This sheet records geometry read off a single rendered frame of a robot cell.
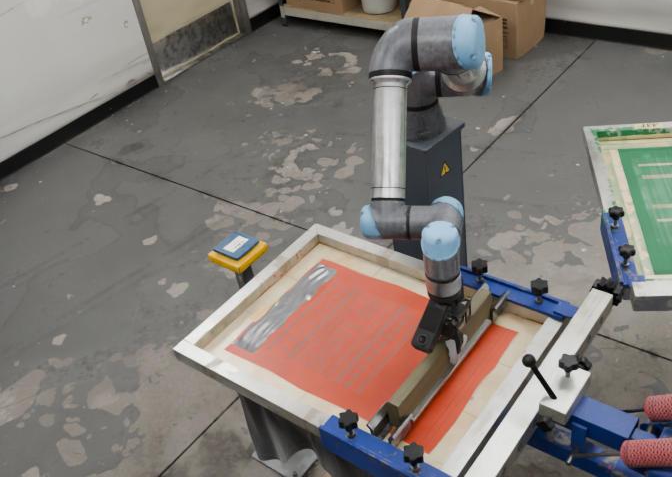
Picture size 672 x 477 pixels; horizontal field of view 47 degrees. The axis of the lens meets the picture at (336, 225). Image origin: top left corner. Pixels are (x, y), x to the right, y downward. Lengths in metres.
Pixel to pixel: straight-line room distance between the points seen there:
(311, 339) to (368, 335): 0.14
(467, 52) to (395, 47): 0.15
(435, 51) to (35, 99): 3.86
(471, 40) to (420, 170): 0.62
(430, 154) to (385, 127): 0.51
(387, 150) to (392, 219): 0.15
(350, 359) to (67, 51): 3.81
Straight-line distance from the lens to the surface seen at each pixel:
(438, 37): 1.68
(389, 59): 1.69
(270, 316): 2.04
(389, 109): 1.68
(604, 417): 1.66
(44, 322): 3.91
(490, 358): 1.86
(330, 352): 1.91
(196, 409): 3.20
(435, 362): 1.72
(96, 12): 5.43
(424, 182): 2.21
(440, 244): 1.54
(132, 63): 5.64
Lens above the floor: 2.31
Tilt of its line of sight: 36 degrees down
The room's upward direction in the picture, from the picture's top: 10 degrees counter-clockwise
